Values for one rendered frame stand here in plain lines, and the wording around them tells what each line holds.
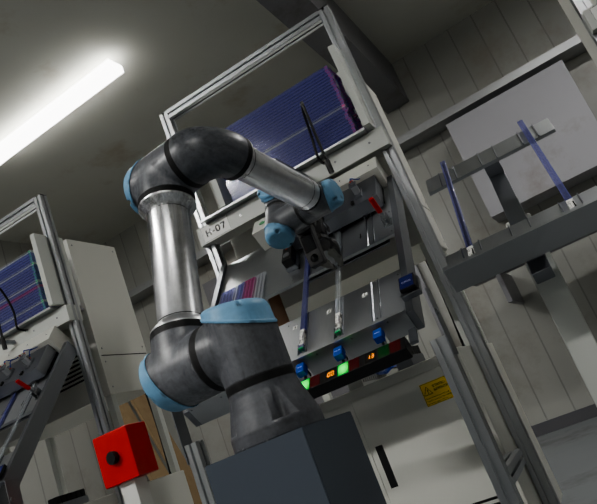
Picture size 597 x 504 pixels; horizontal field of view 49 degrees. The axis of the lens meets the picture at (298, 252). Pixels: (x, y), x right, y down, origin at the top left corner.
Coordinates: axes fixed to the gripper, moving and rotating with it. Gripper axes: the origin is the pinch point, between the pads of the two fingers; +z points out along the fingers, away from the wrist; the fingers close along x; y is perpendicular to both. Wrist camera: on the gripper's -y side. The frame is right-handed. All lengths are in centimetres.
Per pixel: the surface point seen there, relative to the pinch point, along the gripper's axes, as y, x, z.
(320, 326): -21.7, 5.9, -4.1
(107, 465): -29, 90, 4
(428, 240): 16.4, -22.5, 23.3
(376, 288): -16.9, -11.3, -2.9
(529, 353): 135, -7, 292
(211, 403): -33, 40, -7
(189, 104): 92, 39, -25
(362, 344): -33.5, -5.2, -4.8
